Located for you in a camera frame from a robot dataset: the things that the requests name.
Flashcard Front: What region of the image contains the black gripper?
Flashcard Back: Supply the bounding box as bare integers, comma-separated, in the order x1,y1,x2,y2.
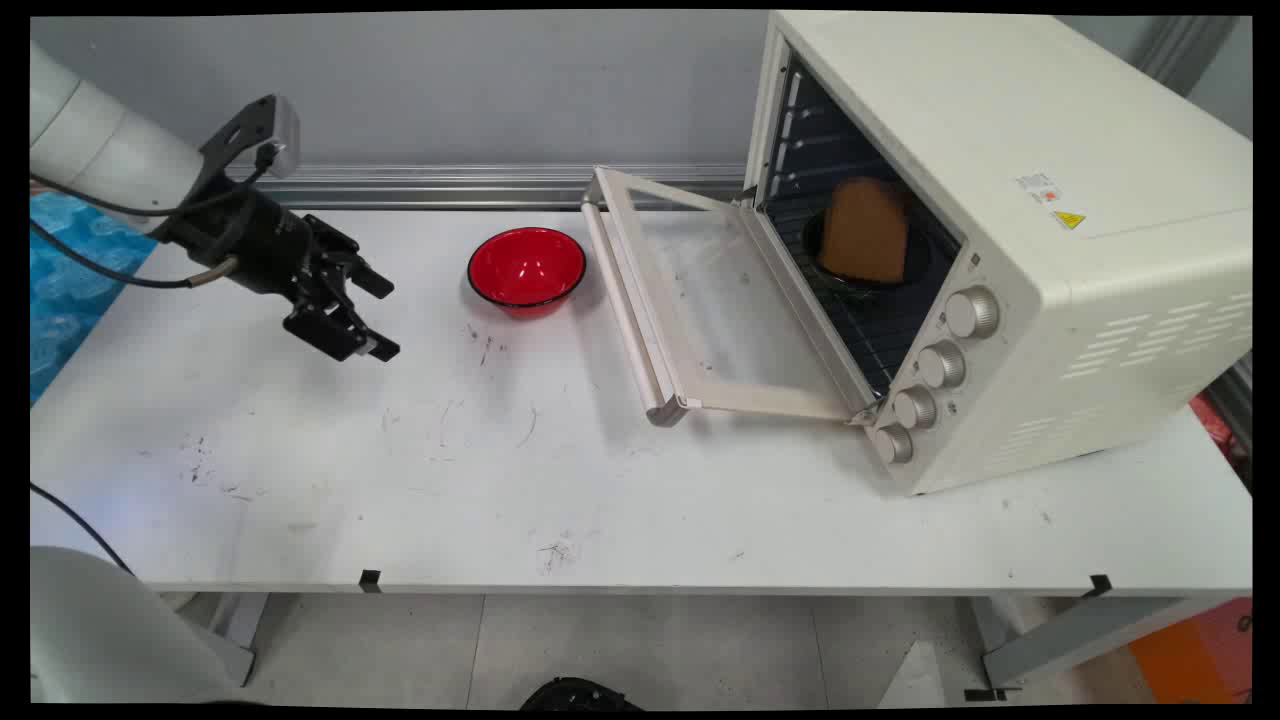
160,180,402,364

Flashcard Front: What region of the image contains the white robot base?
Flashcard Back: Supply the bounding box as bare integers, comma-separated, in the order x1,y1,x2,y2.
30,545,253,706

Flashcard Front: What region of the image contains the red bowl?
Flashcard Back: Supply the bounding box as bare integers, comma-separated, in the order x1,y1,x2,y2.
467,227,588,320

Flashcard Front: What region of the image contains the blue patterned cloth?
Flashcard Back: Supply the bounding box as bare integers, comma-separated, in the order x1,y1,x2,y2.
30,192,159,406

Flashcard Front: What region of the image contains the grey table leg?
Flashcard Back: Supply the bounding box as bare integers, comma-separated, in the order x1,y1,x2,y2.
982,596,1217,692
160,592,271,687

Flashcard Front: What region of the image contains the black round floor object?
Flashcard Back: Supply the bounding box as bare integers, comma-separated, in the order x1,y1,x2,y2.
519,677,643,712

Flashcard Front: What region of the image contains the brown bread slice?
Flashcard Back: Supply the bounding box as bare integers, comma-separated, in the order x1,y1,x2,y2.
818,178,912,286

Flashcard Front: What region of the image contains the silver oven knob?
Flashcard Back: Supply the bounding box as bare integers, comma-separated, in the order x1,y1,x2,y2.
893,386,939,432
872,424,916,467
917,341,968,391
945,287,1001,340

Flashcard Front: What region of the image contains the black round pan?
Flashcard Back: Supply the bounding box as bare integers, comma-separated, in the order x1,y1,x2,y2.
802,205,938,294

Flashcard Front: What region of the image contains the cream toaster oven body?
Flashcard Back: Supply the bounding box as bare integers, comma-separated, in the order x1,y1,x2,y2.
745,10,1253,498

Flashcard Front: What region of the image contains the red patterned object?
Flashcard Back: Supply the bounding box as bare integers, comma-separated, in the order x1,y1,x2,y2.
1189,392,1253,473

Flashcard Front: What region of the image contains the orange box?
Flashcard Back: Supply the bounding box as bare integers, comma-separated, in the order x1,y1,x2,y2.
1128,598,1253,705

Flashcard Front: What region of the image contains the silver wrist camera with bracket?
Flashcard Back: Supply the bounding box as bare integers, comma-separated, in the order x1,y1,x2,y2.
198,94,302,184

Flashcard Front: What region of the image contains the black cable with silver plug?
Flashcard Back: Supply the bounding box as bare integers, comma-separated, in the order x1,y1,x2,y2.
30,220,243,291

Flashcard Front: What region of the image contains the thin black camera cable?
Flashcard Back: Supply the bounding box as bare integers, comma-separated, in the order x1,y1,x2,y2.
30,142,279,219

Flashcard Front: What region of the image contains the black base cable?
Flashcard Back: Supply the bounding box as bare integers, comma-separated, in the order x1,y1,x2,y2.
30,483,134,578

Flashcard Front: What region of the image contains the wire oven rack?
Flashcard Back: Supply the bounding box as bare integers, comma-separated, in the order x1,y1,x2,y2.
775,185,951,398

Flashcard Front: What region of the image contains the grey vertical aluminium post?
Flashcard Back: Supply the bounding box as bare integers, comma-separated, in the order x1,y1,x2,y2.
1135,14,1227,97

